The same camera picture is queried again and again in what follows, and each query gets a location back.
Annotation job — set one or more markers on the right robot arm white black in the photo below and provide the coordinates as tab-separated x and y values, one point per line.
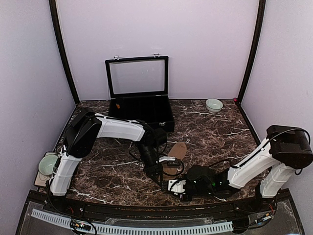
285	151

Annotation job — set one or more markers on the right black frame post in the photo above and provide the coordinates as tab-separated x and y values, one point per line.
253	50

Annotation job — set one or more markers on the black frame post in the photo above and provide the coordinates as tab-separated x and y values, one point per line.
62	50
253	50

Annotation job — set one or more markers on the pale green bowl on mat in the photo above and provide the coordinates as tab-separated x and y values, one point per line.
47	164

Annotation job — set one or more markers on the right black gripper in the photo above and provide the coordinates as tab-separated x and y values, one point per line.
188	198

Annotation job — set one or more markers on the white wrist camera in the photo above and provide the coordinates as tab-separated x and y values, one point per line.
177	186
166	159

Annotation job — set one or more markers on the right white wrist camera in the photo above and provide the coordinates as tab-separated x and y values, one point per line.
177	186

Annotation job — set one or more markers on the black front rail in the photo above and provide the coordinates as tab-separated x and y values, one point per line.
220	210

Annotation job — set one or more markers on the left black frame post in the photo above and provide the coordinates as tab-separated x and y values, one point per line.
62	50

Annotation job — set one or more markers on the pale green bowl at back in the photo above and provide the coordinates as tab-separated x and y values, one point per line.
213	105

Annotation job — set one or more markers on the black display case glass lid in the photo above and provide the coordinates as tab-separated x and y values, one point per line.
140	86

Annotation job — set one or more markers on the tan brown sock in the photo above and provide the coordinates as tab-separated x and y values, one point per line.
178	151

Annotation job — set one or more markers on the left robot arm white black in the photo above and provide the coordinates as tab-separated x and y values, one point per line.
88	128

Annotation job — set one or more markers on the floral patterned mat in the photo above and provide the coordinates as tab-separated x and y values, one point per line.
40	180

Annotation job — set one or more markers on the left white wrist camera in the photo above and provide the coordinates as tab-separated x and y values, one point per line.
166	159

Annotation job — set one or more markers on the green circuit board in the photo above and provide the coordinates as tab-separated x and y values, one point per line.
81	226

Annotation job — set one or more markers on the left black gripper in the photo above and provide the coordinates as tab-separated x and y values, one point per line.
154	171

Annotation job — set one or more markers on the white slotted cable duct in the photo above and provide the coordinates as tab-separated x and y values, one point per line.
132	227

